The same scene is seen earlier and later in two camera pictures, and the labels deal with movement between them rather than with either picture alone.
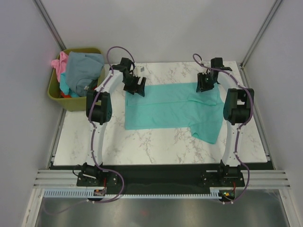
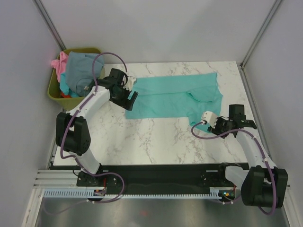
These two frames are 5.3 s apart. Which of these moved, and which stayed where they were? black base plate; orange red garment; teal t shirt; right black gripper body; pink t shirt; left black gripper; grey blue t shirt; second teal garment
Moved: teal t shirt; right black gripper body; left black gripper
Stayed: second teal garment; pink t shirt; orange red garment; black base plate; grey blue t shirt
